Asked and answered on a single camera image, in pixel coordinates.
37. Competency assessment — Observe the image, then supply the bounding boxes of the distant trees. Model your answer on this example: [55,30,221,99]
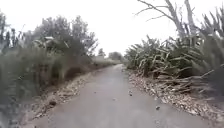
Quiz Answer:
[96,47,125,62]

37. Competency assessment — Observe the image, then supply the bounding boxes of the grey asphalt path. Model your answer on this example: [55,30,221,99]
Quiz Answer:
[20,63,214,128]

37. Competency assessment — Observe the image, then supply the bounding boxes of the dark green tree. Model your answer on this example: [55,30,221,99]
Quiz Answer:
[31,14,99,58]

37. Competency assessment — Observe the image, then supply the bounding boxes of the flax bushes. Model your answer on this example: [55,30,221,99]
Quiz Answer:
[123,7,224,98]

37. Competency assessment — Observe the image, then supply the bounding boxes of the strip of dry leaf litter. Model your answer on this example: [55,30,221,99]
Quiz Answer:
[127,70,224,125]
[19,68,108,126]

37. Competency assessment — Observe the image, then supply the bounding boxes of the bare grey tree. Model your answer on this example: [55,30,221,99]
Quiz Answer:
[133,0,201,40]

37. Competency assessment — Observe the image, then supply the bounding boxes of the tall grass and shrubs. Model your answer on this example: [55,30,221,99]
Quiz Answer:
[0,49,118,128]

